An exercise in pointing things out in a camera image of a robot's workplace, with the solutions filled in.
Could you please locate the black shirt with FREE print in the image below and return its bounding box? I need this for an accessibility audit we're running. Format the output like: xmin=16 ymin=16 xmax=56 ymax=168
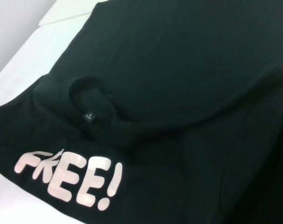
xmin=0 ymin=0 xmax=283 ymax=224

